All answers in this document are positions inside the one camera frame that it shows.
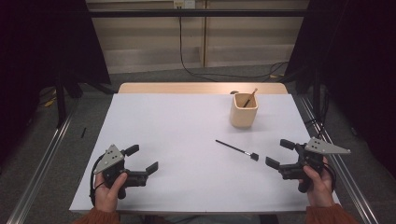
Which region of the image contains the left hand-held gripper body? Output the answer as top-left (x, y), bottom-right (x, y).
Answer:
top-left (92, 144), bottom-right (150, 201)

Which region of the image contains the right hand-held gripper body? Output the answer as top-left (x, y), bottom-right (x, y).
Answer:
top-left (277, 136), bottom-right (352, 194)

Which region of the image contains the black brush with square head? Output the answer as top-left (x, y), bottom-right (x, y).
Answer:
top-left (215, 139), bottom-right (260, 161)

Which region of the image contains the beige square cup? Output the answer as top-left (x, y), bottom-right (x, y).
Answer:
top-left (229, 91), bottom-right (260, 129)

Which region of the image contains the black brush with orange end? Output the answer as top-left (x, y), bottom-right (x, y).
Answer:
top-left (242, 87), bottom-right (259, 108)

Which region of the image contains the person's left hand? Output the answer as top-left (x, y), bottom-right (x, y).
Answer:
top-left (93, 172), bottom-right (129, 214)

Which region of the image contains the person's right hand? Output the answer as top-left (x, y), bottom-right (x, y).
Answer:
top-left (298, 157), bottom-right (334, 209)

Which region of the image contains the white table sheet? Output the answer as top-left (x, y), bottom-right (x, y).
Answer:
top-left (68, 92), bottom-right (342, 215)

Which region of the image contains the wooden table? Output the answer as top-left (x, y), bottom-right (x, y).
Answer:
top-left (117, 82), bottom-right (289, 95)

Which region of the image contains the yellow floor item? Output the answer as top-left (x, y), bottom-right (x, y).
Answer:
top-left (43, 96), bottom-right (58, 108)

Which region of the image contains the black curtain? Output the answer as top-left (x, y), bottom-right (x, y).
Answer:
top-left (0, 0), bottom-right (112, 166)
top-left (284, 0), bottom-right (396, 180)

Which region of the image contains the black floor cable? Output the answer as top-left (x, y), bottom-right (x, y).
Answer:
top-left (306, 118), bottom-right (325, 147)

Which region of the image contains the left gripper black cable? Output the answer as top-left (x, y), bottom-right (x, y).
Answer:
top-left (89, 155), bottom-right (106, 206)

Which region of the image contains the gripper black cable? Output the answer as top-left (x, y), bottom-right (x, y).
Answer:
top-left (89, 155), bottom-right (106, 206)
top-left (323, 162), bottom-right (338, 192)

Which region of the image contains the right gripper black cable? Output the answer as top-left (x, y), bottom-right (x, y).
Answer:
top-left (323, 162), bottom-right (338, 192)

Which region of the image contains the black stand post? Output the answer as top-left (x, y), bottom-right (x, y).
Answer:
top-left (55, 73), bottom-right (68, 128)
top-left (312, 66), bottom-right (321, 120)

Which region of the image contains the aluminium floor rail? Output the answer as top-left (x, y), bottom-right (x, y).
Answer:
top-left (298, 94), bottom-right (379, 224)
top-left (6, 102), bottom-right (80, 224)

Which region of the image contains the black wall cable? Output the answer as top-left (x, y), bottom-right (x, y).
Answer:
top-left (177, 15), bottom-right (289, 82)

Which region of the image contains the black horizontal frame bar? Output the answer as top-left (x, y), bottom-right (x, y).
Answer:
top-left (88, 8), bottom-right (309, 18)

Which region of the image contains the white wall socket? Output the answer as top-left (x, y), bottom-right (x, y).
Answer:
top-left (173, 0), bottom-right (196, 9)

